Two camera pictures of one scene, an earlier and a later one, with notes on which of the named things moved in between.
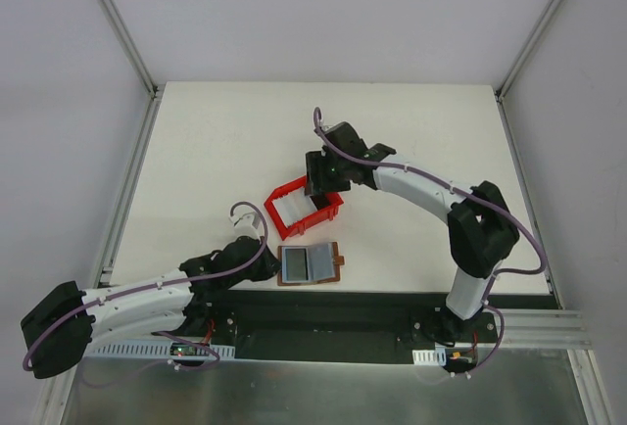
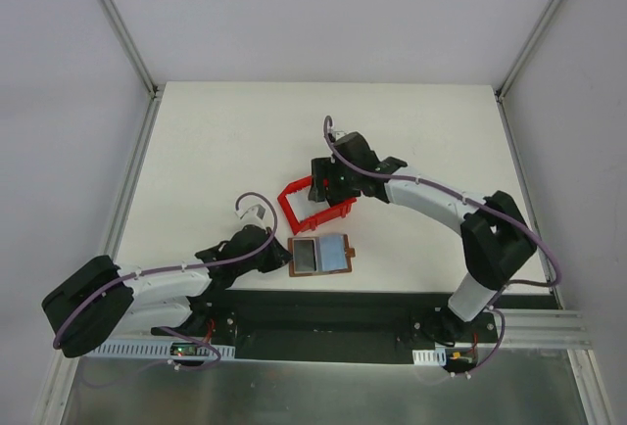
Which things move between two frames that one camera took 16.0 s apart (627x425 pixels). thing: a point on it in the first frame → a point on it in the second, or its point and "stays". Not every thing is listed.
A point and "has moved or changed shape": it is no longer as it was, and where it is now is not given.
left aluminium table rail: x=122 y=212 stays
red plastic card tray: x=329 y=212 has moved or changed shape
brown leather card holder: x=308 y=264 has moved or changed shape
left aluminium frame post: x=113 y=10 stays
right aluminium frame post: x=500 y=90 stays
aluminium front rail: x=541 y=329 stays
